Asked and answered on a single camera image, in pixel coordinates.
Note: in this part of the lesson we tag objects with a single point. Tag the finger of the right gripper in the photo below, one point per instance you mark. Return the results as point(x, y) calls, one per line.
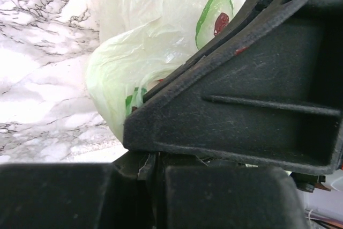
point(247, 13)
point(272, 94)

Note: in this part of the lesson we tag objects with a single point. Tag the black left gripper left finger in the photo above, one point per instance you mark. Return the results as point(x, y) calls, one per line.
point(70, 196)

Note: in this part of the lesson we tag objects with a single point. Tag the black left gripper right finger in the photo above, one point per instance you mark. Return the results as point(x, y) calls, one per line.
point(191, 194)

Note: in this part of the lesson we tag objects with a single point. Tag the avocado print plastic bag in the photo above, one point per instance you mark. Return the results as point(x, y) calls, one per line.
point(142, 41)

